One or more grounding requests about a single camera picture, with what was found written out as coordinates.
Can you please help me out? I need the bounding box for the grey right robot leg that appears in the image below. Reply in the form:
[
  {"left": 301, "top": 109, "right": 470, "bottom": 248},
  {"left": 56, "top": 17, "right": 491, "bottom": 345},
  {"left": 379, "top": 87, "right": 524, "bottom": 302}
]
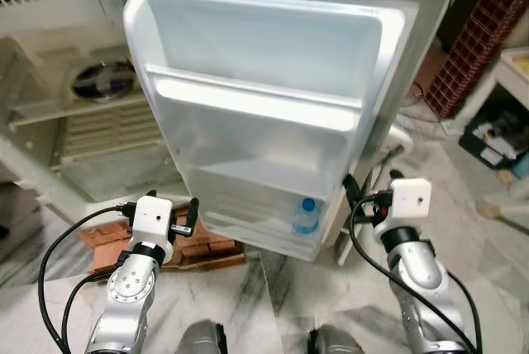
[{"left": 307, "top": 326, "right": 359, "bottom": 354}]

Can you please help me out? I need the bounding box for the grey robot leg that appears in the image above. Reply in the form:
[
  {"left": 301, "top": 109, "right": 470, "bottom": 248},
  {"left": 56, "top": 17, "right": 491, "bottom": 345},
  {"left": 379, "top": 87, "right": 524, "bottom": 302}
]
[
  {"left": 307, "top": 326, "right": 359, "bottom": 354},
  {"left": 176, "top": 319, "right": 230, "bottom": 354}
]

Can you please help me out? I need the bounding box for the round dark dish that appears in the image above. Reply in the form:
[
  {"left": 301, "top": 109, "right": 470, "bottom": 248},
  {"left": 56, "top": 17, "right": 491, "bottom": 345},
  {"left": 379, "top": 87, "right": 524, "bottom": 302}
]
[{"left": 70, "top": 59, "right": 138, "bottom": 105}]

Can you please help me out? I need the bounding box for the white fridge body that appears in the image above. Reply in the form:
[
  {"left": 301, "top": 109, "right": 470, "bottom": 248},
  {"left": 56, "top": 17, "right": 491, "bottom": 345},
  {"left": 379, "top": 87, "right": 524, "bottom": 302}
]
[{"left": 0, "top": 0, "right": 193, "bottom": 232}]

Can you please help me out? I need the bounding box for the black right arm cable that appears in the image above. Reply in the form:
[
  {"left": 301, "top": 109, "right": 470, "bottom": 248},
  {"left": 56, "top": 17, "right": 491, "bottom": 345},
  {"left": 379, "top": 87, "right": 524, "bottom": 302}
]
[{"left": 348, "top": 193, "right": 485, "bottom": 354}]

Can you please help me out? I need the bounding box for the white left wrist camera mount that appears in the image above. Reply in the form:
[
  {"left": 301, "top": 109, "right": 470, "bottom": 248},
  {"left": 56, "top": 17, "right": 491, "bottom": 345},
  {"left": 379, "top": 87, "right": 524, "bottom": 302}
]
[{"left": 128, "top": 195, "right": 176, "bottom": 261}]

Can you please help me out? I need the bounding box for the blue-capped water bottle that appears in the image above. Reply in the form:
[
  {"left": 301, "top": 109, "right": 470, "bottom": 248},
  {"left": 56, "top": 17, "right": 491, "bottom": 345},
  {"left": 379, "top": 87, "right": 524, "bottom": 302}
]
[{"left": 292, "top": 197, "right": 322, "bottom": 237}]

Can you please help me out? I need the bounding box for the grey left robot leg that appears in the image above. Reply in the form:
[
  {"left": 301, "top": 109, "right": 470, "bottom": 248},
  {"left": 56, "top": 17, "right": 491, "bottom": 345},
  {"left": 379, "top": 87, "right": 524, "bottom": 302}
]
[{"left": 176, "top": 319, "right": 230, "bottom": 354}]

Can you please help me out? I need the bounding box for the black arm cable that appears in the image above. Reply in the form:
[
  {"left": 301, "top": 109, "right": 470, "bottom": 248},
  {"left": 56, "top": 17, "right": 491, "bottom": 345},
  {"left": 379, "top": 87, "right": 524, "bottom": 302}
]
[
  {"left": 37, "top": 200, "right": 138, "bottom": 354},
  {"left": 348, "top": 193, "right": 485, "bottom": 354}
]

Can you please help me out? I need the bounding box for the red brick base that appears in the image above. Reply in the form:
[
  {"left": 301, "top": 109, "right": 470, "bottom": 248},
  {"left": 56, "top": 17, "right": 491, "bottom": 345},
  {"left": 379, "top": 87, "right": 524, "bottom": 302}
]
[{"left": 77, "top": 220, "right": 247, "bottom": 275}]

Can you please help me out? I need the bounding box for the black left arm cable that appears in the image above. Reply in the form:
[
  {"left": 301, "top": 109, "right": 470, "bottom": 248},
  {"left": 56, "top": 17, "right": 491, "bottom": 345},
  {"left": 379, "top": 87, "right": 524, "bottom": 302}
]
[{"left": 37, "top": 200, "right": 138, "bottom": 354}]

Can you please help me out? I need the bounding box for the blue container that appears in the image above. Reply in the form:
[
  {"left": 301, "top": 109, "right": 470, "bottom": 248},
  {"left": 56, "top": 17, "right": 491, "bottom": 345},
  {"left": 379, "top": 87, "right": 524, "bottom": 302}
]
[{"left": 511, "top": 151, "right": 529, "bottom": 180}]

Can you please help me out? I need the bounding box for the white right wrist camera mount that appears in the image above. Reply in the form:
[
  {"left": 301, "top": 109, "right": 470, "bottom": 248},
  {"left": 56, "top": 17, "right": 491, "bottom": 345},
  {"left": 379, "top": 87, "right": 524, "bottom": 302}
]
[{"left": 376, "top": 177, "right": 433, "bottom": 244}]

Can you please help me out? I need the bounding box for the white open fridge door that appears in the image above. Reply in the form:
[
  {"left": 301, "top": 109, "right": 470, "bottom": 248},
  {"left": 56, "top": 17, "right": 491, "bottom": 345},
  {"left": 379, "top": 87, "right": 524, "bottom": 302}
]
[{"left": 107, "top": 0, "right": 469, "bottom": 263}]

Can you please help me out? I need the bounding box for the black crate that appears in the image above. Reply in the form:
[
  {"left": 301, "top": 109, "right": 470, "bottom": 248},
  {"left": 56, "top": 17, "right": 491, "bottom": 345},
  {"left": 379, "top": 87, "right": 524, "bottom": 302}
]
[{"left": 459, "top": 106, "right": 529, "bottom": 172}]

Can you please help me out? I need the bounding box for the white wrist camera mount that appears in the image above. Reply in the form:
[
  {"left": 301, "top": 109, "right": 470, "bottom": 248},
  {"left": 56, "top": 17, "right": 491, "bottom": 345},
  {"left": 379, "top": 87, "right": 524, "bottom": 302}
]
[
  {"left": 376, "top": 177, "right": 433, "bottom": 244},
  {"left": 128, "top": 195, "right": 176, "bottom": 261}
]

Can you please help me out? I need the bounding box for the maroon lattice panel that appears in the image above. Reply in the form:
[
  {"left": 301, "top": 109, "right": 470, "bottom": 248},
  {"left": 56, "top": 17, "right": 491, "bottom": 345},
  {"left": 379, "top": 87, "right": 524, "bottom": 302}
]
[{"left": 424, "top": 0, "right": 529, "bottom": 120}]

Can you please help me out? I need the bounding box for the white shelf unit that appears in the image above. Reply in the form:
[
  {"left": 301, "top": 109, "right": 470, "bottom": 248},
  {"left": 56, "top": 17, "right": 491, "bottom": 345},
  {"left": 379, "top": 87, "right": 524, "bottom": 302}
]
[{"left": 457, "top": 44, "right": 529, "bottom": 208}]

